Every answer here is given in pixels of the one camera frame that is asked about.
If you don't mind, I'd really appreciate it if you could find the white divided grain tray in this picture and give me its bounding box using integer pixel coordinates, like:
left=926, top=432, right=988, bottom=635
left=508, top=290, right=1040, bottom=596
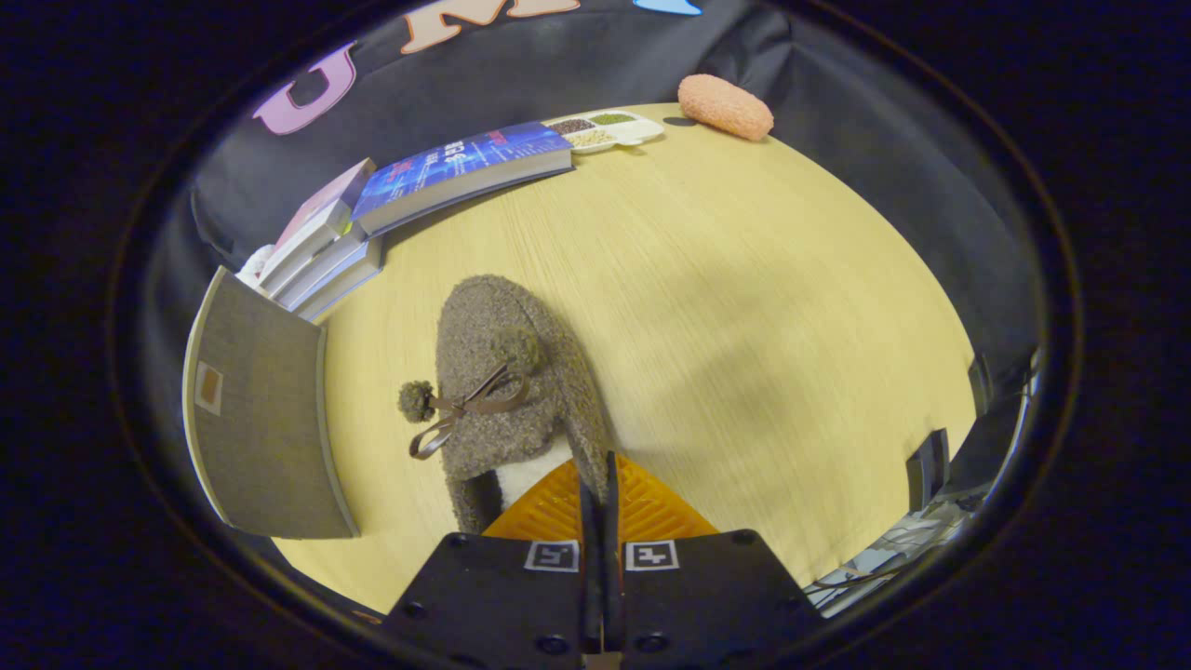
left=544, top=110, right=666, bottom=154

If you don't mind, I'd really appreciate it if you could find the pink cover book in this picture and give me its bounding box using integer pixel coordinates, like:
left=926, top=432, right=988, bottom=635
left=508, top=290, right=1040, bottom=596
left=259, top=158, right=378, bottom=285

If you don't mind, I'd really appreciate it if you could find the blue cover book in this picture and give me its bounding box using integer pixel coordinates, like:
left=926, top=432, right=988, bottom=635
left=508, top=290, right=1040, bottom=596
left=352, top=121, right=575, bottom=238

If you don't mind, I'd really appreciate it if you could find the black backdrop cloth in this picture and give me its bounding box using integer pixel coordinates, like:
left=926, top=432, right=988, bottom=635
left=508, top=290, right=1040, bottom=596
left=121, top=0, right=1050, bottom=617

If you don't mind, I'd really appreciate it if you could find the beige fabric storage box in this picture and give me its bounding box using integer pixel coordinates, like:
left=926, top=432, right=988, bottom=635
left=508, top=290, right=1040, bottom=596
left=182, top=267, right=361, bottom=541

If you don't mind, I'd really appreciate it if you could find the peach textured sponge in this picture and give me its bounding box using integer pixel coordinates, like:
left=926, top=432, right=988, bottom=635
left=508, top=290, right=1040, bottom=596
left=677, top=74, right=775, bottom=142

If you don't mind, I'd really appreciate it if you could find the pale paperback book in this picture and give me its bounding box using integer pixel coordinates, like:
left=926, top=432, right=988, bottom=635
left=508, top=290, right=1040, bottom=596
left=296, top=240, right=385, bottom=323
left=277, top=231, right=371, bottom=308

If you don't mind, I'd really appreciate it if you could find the black rectangular object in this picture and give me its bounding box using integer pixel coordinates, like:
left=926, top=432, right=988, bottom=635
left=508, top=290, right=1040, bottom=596
left=968, top=355, right=995, bottom=416
left=907, top=428, right=952, bottom=512

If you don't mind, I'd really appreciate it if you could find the brown fuzzy shoe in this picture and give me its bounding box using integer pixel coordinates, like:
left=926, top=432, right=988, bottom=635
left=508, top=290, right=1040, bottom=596
left=398, top=275, right=615, bottom=536

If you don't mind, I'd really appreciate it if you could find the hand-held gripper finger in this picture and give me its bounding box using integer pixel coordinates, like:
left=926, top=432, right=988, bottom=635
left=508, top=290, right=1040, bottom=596
left=381, top=453, right=602, bottom=670
left=602, top=453, right=825, bottom=670

